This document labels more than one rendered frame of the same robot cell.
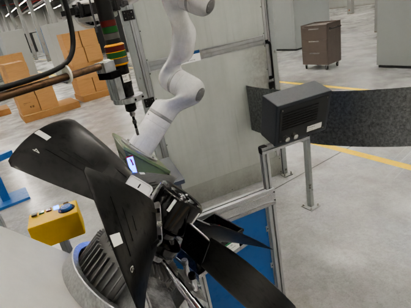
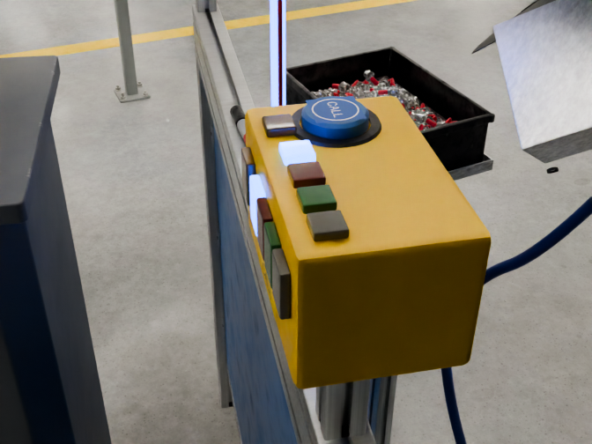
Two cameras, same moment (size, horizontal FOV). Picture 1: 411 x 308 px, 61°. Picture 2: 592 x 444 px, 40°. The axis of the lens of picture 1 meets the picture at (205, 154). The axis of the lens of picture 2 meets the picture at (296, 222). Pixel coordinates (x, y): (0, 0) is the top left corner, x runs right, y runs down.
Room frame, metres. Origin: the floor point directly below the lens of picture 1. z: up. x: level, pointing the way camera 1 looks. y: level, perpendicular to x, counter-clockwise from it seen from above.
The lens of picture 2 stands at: (1.03, 0.93, 1.30)
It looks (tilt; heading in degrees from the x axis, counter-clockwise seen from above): 35 degrees down; 277
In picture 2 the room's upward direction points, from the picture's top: straight up
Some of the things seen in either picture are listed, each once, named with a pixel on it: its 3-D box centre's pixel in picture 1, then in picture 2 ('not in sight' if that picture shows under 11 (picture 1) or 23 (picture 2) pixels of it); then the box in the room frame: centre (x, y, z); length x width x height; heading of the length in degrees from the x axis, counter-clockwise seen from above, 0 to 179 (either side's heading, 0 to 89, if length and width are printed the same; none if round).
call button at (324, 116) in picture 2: (66, 208); (335, 120); (1.06, 0.50, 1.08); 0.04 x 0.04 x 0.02
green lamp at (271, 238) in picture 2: not in sight; (272, 255); (1.08, 0.60, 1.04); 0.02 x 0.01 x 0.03; 109
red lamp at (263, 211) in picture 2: not in sight; (264, 229); (1.09, 0.57, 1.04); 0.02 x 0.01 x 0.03; 109
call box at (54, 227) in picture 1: (57, 225); (350, 236); (1.04, 0.54, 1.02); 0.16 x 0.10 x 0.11; 109
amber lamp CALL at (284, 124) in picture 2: not in sight; (278, 125); (1.09, 0.51, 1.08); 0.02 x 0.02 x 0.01; 19
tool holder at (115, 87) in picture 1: (120, 80); not in sight; (0.79, 0.16, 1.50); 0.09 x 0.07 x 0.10; 144
